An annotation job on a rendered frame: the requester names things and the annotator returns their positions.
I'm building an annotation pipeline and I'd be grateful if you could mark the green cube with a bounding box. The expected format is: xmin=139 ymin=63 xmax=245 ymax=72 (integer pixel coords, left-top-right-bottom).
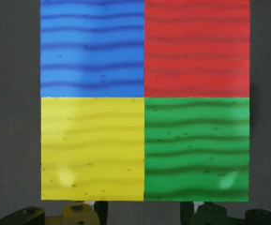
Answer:
xmin=144 ymin=97 xmax=249 ymax=202

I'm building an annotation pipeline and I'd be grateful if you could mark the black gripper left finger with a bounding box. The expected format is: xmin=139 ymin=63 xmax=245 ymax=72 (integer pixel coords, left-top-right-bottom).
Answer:
xmin=0 ymin=201 xmax=108 ymax=225

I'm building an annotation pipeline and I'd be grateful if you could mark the blue cube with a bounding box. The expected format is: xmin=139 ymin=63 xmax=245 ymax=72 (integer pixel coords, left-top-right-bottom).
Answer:
xmin=40 ymin=0 xmax=144 ymax=98

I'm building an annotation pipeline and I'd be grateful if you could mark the yellow cube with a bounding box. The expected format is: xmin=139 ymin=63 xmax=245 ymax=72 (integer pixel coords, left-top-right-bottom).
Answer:
xmin=41 ymin=97 xmax=144 ymax=201

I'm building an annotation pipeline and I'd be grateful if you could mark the red wooden cube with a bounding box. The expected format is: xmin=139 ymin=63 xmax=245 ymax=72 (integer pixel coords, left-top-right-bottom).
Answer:
xmin=143 ymin=0 xmax=250 ymax=98

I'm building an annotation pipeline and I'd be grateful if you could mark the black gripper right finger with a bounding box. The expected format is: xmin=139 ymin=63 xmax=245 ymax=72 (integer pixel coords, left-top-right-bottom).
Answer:
xmin=180 ymin=202 xmax=271 ymax=225

